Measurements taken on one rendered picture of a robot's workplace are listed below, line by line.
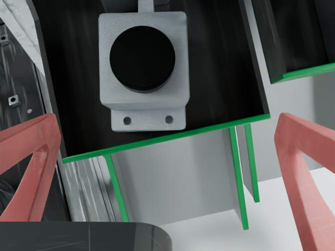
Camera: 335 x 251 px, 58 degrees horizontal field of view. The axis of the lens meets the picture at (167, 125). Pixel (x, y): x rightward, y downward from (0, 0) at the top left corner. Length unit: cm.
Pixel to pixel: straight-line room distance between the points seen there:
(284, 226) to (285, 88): 25
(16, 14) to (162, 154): 20
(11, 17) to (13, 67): 37
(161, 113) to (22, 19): 13
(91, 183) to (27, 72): 24
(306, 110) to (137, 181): 22
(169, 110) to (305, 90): 24
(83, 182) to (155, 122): 30
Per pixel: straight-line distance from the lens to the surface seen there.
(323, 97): 41
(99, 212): 44
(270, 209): 54
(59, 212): 45
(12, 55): 63
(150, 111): 18
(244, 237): 53
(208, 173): 36
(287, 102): 39
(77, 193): 46
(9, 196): 47
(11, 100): 55
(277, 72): 22
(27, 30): 26
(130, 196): 37
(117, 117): 18
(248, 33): 20
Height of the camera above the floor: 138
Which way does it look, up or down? 63 degrees down
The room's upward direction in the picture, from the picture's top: 10 degrees counter-clockwise
